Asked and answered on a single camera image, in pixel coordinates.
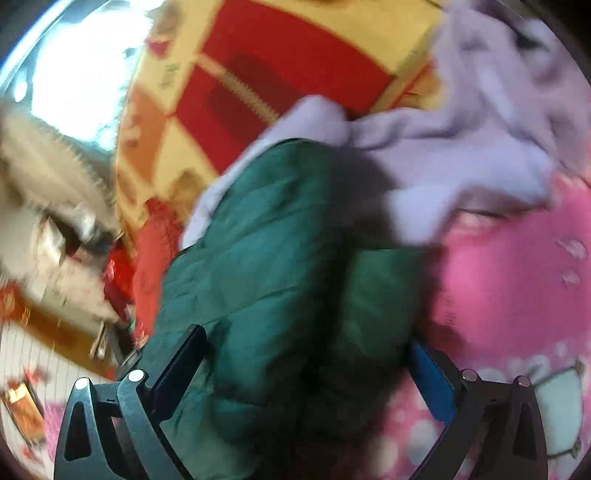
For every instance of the red garment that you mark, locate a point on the red garment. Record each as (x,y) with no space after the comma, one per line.
(152,263)

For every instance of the pink printed blanket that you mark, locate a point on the pink printed blanket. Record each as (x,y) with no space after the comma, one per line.
(498,295)

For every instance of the yellow and red blanket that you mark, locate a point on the yellow and red blanket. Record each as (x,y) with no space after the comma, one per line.
(286,60)

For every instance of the bright window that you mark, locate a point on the bright window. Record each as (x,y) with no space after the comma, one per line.
(78,78)

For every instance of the dark green padded jacket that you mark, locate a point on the dark green padded jacket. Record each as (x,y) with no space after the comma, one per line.
(277,258)

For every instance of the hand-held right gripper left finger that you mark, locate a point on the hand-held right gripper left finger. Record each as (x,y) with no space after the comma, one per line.
(180,362)

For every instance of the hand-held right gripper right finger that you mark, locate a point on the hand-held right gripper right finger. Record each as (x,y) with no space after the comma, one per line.
(431,383)

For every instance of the wooden frame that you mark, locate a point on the wooden frame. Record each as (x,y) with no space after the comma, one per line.
(51,325)

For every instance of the lavender garment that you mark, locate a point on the lavender garment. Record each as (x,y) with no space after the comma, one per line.
(461,138)

